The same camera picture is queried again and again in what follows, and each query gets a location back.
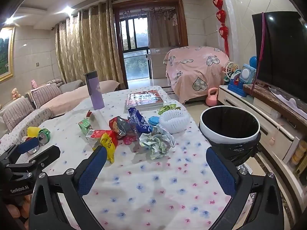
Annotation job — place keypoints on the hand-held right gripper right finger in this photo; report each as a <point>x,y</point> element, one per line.
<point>221,172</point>

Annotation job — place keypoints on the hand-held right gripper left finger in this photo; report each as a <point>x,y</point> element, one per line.
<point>92,170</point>

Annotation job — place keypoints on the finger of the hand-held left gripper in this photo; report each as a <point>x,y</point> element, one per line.
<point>26,146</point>
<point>45,157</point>

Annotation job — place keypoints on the green crushed can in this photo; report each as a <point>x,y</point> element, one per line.
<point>44,134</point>

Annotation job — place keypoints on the white bin with black bag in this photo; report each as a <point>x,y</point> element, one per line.
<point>239,148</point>

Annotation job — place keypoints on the blue plastic bottle toy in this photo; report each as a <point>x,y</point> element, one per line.
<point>153,120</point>

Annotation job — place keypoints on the person's left hand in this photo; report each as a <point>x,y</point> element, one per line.
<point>22,210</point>

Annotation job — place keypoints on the small yellow wrapper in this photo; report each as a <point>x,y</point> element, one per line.
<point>33,131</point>

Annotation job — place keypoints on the yellow snack wrapper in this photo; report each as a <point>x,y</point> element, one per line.
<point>109,146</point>

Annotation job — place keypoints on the striped sofa cushion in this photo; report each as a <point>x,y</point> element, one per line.
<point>18,112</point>
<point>46,94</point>

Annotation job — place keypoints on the red carton box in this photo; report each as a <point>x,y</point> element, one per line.
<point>98,135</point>

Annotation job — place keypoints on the green drink carton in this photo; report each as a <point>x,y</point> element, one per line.
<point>84,125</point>

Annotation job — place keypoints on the red crumpled snack wrapper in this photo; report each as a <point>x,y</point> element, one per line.
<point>117,124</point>

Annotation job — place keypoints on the floral white tablecloth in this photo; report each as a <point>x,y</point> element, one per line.
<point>144,184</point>

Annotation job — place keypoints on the beige teddy bear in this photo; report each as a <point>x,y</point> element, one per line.
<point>16,93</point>

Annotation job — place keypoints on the sofa with pink cover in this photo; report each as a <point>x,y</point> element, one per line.
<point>67,98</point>

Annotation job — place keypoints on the pink teddy bear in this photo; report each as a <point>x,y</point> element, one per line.
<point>34,83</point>

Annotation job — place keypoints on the blue foil wrapper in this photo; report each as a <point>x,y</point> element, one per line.
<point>139,124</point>

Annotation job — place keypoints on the crumpled printed paper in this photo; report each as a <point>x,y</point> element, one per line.
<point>156,145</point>

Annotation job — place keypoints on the white foam fruit net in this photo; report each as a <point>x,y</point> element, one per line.
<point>174,122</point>

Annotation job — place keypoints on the white television cabinet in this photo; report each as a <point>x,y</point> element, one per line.
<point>242,105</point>

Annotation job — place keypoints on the pink kettlebell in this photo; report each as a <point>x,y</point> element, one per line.
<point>212,99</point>

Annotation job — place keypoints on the purple box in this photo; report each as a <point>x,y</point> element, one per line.
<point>96,93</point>

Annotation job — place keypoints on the green snack wrapper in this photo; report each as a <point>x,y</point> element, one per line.
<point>168,107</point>

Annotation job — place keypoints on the brown marble shelf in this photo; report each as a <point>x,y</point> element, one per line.
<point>271,100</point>

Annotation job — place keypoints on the colourful book stack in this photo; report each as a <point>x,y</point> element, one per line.
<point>144,99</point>

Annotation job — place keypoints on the blue and red toy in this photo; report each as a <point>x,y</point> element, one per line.
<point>236,83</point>

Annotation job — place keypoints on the gold framed painting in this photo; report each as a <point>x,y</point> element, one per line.
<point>6,52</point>

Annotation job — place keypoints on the light blue toy box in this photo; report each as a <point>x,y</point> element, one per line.
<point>248,73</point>

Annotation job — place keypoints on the ferris wheel toy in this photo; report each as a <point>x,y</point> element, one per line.
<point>229,69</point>

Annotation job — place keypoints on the pink heart print blanket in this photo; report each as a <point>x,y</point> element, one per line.
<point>196,71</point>

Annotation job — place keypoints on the blue spiky ball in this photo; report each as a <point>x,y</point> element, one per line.
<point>253,61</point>

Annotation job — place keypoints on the golden patterned curtain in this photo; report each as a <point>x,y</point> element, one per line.
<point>88,45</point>

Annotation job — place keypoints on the pink hoop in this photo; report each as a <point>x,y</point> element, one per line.
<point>260,57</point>

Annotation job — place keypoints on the black television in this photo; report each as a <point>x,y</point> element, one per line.
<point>283,52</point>

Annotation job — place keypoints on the red hanging decoration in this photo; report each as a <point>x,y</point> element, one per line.
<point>220,15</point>

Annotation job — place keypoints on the brown balcony curtain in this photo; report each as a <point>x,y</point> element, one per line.
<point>163,26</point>

